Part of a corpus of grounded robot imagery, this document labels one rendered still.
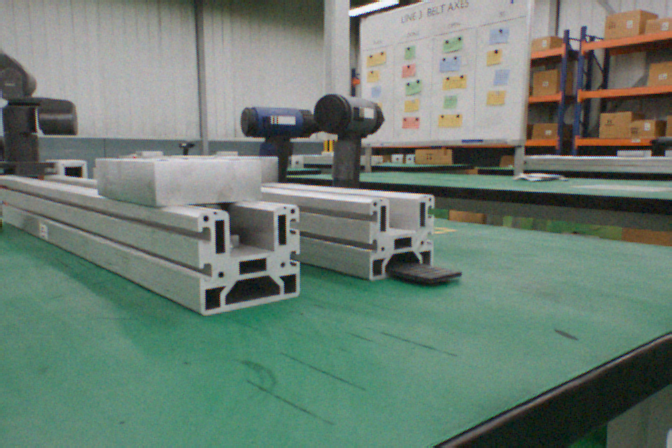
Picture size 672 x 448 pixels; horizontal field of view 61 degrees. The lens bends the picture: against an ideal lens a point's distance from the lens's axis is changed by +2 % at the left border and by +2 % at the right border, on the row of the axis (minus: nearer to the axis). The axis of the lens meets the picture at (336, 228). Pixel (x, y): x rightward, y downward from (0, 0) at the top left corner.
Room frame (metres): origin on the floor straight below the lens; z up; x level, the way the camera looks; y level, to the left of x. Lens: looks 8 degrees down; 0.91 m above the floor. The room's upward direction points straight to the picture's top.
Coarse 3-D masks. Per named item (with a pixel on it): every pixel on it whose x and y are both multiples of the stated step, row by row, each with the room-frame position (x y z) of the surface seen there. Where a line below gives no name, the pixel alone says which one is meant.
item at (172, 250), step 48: (48, 192) 0.79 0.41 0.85; (96, 192) 0.66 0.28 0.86; (48, 240) 0.81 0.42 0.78; (96, 240) 0.64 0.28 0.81; (144, 240) 0.53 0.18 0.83; (192, 240) 0.45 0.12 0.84; (240, 240) 0.53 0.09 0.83; (288, 240) 0.50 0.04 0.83; (192, 288) 0.45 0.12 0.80; (240, 288) 0.51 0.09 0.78; (288, 288) 0.51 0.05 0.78
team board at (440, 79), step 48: (432, 0) 4.04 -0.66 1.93; (480, 0) 3.73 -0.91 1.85; (528, 0) 3.47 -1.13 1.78; (384, 48) 4.41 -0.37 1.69; (432, 48) 4.03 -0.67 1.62; (480, 48) 3.72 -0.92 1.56; (528, 48) 3.46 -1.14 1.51; (384, 96) 4.40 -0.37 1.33; (432, 96) 4.02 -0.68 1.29; (480, 96) 3.71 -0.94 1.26; (528, 96) 3.48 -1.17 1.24; (384, 144) 4.32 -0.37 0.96; (432, 144) 3.93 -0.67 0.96; (480, 144) 3.66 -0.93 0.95
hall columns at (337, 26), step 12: (336, 0) 9.19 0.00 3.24; (348, 0) 9.34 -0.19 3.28; (336, 12) 9.19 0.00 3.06; (348, 12) 9.35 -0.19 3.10; (336, 24) 9.19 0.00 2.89; (348, 24) 9.35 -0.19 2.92; (336, 36) 9.19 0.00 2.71; (348, 36) 9.35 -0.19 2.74; (336, 48) 9.19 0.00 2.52; (348, 48) 9.35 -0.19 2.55; (336, 60) 9.19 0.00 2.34; (348, 60) 9.35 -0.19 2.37; (336, 72) 9.19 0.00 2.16; (348, 72) 9.35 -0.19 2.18; (336, 84) 9.19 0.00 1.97; (348, 84) 9.34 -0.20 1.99; (324, 144) 9.38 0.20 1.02
